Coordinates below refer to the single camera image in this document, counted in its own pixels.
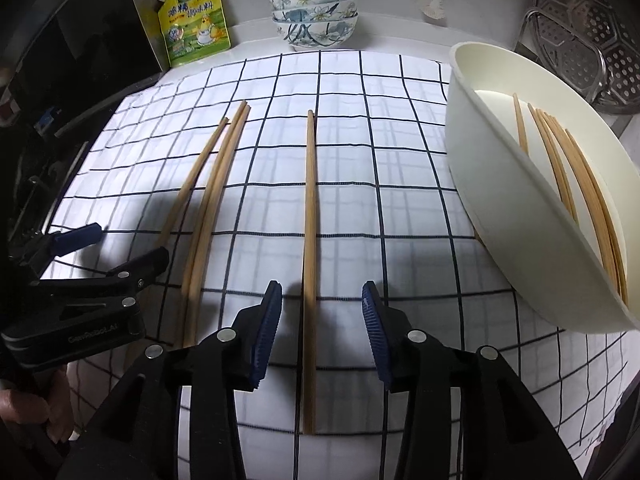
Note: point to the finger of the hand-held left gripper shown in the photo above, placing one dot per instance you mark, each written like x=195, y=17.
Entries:
x=135, y=270
x=75, y=238

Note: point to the stainless steel steamer tray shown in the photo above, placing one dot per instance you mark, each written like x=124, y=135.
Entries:
x=565, y=55
x=622, y=70

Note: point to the light wooden chopstick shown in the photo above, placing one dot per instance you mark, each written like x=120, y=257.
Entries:
x=216, y=210
x=200, y=170
x=205, y=210
x=310, y=260

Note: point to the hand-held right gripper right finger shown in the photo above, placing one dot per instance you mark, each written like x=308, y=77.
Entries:
x=375, y=335

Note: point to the large white bowl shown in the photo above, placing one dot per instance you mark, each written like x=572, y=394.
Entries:
x=480, y=160

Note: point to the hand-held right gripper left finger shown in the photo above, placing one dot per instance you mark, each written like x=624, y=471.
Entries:
x=265, y=332

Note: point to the black glass appliance panel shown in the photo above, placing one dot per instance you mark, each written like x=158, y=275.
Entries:
x=90, y=35

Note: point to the yellow seasoning pouch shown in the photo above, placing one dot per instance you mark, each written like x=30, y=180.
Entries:
x=195, y=25

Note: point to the bundle of wooden chopsticks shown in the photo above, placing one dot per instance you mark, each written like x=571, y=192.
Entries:
x=590, y=200

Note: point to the person's left hand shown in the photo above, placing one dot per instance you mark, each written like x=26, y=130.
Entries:
x=55, y=405

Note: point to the white black grid cloth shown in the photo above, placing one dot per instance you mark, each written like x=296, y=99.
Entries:
x=380, y=160

